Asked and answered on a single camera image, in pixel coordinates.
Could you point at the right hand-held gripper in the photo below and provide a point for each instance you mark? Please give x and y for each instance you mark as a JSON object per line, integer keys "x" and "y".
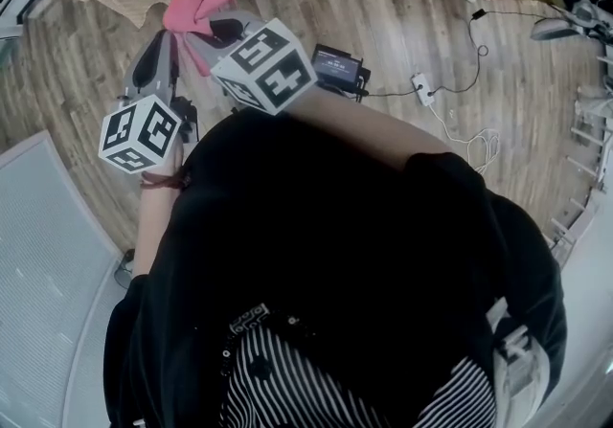
{"x": 268, "y": 67}

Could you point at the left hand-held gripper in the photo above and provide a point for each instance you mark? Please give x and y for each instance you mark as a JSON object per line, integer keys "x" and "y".
{"x": 139, "y": 134}

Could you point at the pink cloth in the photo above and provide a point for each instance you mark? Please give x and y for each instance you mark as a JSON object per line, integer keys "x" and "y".
{"x": 189, "y": 7}

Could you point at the person's left forearm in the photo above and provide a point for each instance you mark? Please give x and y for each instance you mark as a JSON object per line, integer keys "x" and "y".
{"x": 151, "y": 225}

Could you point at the person's right forearm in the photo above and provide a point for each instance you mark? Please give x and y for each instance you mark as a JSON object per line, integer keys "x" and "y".
{"x": 364, "y": 124}

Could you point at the black screen device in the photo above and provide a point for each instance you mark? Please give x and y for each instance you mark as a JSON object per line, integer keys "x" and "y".
{"x": 335, "y": 67}

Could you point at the dark red wrist band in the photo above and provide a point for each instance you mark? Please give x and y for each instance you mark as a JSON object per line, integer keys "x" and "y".
{"x": 158, "y": 182}

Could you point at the white power strip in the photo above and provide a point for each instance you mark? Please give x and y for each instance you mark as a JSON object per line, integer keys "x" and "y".
{"x": 423, "y": 88}

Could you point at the light grey ribbed panel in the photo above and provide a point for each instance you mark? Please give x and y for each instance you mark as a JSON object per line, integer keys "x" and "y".
{"x": 43, "y": 263}

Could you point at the person's black shirt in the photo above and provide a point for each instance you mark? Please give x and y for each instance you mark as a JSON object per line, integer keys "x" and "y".
{"x": 311, "y": 234}

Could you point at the grey machine base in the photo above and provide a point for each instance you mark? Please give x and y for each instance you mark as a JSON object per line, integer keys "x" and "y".
{"x": 555, "y": 29}

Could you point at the person's striped black-white garment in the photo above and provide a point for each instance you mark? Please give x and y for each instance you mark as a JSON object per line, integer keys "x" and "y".
{"x": 287, "y": 383}

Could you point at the white slatted rack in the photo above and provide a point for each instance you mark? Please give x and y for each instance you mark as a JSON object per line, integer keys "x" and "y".
{"x": 586, "y": 143}

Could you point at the grey waist bag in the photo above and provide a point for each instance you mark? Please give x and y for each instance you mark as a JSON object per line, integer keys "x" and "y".
{"x": 519, "y": 359}

